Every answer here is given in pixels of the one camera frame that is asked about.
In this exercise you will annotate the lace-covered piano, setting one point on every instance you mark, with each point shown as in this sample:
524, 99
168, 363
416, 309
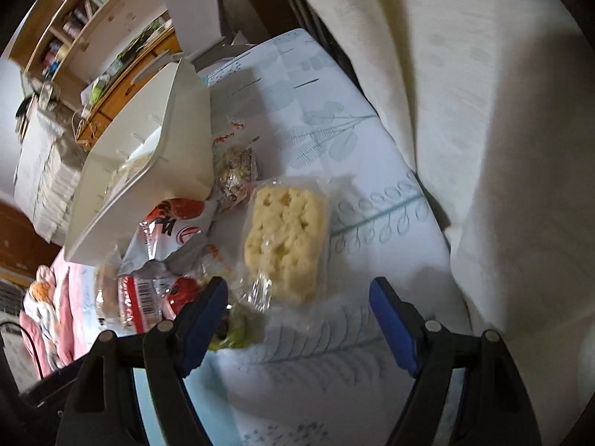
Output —
46, 172

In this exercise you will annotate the yellow rice cracker packet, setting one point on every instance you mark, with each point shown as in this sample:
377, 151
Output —
283, 237

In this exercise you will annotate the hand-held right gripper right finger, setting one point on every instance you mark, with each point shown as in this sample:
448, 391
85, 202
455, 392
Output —
395, 325

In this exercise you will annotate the white plastic storage box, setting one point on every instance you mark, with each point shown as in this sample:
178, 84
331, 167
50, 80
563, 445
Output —
181, 148

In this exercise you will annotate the pink quilt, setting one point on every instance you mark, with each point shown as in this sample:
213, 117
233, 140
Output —
69, 334

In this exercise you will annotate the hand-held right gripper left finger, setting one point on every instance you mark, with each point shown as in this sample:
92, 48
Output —
204, 320

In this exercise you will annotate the clear nut snack packet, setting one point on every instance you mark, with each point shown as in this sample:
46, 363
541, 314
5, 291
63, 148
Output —
234, 174

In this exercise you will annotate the cartoon printed blanket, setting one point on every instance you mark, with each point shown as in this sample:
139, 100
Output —
39, 292

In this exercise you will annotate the red clear snack packet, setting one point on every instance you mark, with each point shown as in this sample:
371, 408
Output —
135, 302

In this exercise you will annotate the green snack packet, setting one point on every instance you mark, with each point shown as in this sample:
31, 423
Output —
237, 330

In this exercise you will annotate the white red snack bag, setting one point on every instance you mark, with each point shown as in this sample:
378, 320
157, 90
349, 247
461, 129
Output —
172, 237

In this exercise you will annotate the white flowered curtain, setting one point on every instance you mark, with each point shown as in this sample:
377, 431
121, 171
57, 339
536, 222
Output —
488, 125

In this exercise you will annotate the grey office chair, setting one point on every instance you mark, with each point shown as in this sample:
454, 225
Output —
195, 4

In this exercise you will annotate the wooden desk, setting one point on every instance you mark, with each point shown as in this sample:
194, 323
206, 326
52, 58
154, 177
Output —
118, 102

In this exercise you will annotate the wooden bookshelf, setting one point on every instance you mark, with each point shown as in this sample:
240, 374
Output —
116, 14

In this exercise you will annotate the wooden door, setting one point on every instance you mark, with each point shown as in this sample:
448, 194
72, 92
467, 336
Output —
18, 237

